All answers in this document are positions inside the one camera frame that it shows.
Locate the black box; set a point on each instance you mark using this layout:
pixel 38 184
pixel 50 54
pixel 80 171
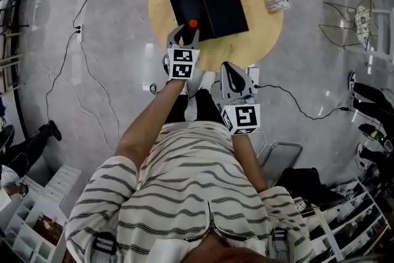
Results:
pixel 224 6

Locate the white power strip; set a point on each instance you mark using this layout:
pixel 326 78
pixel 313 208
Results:
pixel 253 77
pixel 79 34

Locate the person's white shoe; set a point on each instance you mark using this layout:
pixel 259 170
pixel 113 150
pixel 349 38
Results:
pixel 208 78

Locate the small bottle with red cap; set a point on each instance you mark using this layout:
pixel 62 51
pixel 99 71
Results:
pixel 193 23

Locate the striped white shirt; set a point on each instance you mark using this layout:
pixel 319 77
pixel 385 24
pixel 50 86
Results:
pixel 184 178

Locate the metal folding chair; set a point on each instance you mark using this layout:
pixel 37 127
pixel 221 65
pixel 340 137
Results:
pixel 281 157

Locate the person's left forearm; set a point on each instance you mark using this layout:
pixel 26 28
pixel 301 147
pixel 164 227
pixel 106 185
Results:
pixel 147 120

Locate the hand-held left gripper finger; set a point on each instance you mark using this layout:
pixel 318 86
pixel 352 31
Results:
pixel 195 38
pixel 172 37

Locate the person's right forearm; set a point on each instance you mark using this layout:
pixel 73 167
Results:
pixel 249 160

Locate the white printed card packet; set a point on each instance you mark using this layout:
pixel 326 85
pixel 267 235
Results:
pixel 277 0

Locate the black bag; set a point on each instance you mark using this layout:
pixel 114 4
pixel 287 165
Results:
pixel 307 184

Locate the person's black trousers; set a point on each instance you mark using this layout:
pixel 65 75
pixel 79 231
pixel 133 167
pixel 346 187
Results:
pixel 206 107

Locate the white shelf unit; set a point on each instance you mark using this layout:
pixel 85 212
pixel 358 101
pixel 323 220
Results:
pixel 348 224
pixel 37 218

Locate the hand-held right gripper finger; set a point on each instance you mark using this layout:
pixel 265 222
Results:
pixel 248 86
pixel 225 80

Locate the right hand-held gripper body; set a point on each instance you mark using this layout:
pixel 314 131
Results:
pixel 244 117

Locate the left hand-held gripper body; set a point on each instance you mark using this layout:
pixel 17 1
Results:
pixel 181 63

